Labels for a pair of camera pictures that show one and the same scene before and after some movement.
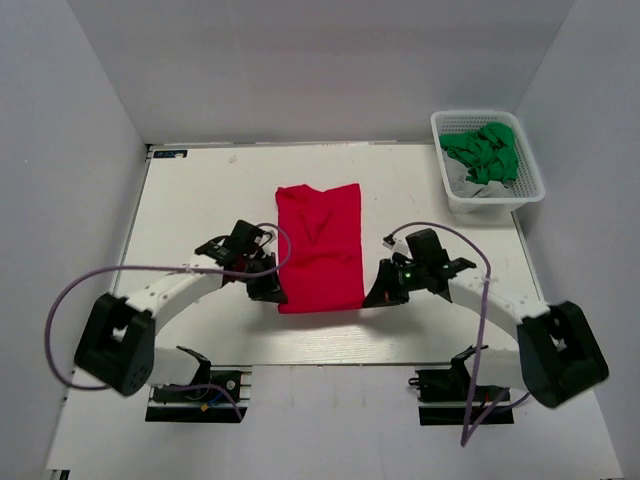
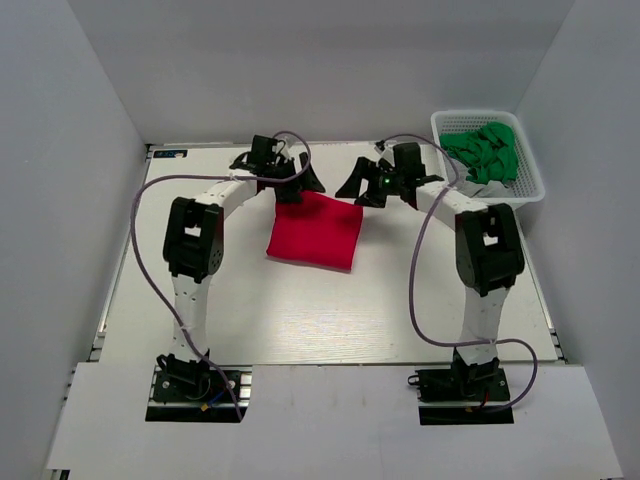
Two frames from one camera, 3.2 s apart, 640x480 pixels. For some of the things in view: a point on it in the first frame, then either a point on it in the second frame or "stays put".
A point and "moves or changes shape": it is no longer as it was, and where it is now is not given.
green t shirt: x=489 y=152 stays put
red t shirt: x=325 y=266 moves or changes shape
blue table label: x=170 y=153 stays put
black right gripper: x=385 y=290 to x=351 y=189
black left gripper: x=270 y=290 to x=290 y=194
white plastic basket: x=528 y=186 stays put
